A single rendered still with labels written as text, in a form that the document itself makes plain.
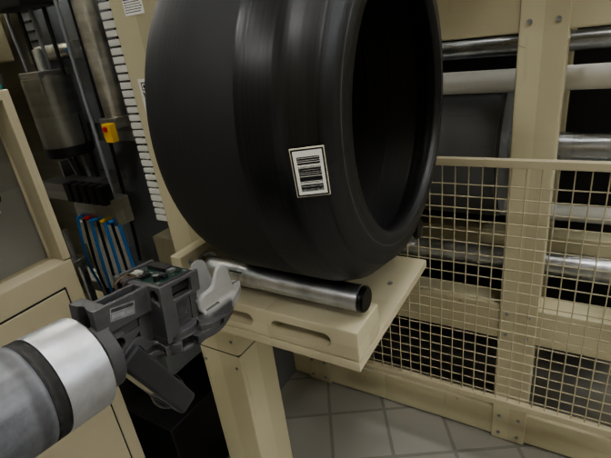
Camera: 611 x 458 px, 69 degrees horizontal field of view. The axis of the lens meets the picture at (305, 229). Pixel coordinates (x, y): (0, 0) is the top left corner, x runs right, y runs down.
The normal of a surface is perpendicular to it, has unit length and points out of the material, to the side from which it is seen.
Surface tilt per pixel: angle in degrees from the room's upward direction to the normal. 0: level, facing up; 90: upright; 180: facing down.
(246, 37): 64
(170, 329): 90
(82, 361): 58
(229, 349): 90
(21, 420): 74
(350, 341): 90
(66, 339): 30
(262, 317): 90
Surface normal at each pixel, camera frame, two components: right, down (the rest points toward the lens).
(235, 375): -0.50, 0.40
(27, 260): 0.86, 0.11
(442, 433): -0.12, -0.91
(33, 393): 0.71, -0.40
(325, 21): 0.22, -0.02
